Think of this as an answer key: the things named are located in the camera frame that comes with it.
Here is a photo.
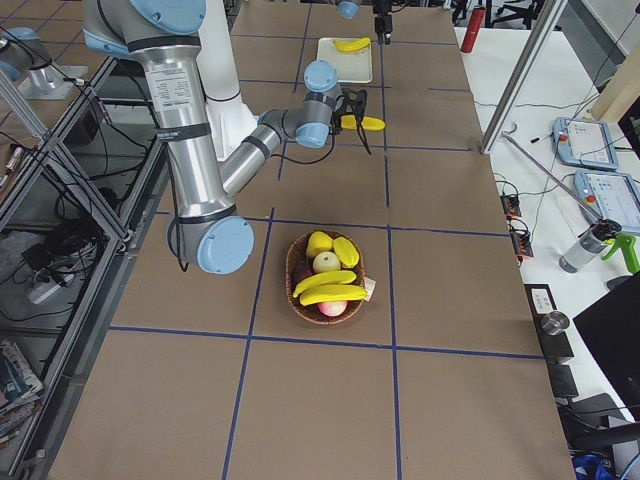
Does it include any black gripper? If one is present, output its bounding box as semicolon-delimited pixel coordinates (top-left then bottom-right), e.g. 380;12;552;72
372;0;393;45
332;89;372;155

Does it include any dull yellow speckled banana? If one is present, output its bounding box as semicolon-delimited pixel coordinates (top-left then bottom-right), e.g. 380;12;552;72
340;114;386;132

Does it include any bright yellow plastic banana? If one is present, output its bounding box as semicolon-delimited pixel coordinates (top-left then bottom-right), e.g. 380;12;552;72
333;37;371;53

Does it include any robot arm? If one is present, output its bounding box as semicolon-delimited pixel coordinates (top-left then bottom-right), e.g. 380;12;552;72
82;1;346;275
330;0;393;45

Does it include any yellow banana in basket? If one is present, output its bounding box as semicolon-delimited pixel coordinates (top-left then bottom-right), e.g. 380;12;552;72
299;285;366;306

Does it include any white rectangular bear tray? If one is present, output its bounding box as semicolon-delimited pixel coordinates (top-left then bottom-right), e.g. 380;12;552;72
316;37;373;84

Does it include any red cylinder bottle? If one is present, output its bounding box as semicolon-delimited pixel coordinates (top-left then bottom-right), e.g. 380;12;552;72
460;5;486;53

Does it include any yellow lemon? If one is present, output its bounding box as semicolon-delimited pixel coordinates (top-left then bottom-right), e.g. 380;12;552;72
306;231;333;259

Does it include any yellow starfruit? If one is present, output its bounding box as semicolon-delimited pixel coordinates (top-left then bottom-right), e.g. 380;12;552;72
333;236;360;268

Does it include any pale pink apple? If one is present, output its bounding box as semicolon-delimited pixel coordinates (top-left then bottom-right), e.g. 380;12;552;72
312;251;342;274

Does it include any metal rod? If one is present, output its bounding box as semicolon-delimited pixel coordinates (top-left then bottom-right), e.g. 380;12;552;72
500;125;603;220

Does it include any paper price tag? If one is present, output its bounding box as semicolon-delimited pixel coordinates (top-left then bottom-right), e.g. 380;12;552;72
364;277;376;302

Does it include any red pink apple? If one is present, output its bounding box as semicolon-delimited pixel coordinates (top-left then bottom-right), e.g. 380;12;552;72
317;300;348;318

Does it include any blue teach pendant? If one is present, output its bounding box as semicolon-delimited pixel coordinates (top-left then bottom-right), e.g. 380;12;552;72
574;170;639;233
552;117;619;171

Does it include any clear water bottle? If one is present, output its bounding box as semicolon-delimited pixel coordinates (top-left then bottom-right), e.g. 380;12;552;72
559;219;621;273

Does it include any small steel cup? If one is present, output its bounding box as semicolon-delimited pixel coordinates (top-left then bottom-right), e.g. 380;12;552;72
540;310;570;336

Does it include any white power strip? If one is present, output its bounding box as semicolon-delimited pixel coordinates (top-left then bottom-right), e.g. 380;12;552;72
27;275;74;305

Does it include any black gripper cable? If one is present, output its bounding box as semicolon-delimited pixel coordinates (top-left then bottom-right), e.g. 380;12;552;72
277;94;351;166

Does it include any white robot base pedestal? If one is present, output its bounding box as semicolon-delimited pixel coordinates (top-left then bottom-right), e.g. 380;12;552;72
197;0;257;162

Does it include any aluminium frame post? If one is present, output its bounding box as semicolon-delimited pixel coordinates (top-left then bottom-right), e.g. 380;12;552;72
480;0;568;154

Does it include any green handled tool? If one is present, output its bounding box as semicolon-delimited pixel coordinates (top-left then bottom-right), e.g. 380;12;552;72
602;232;640;275

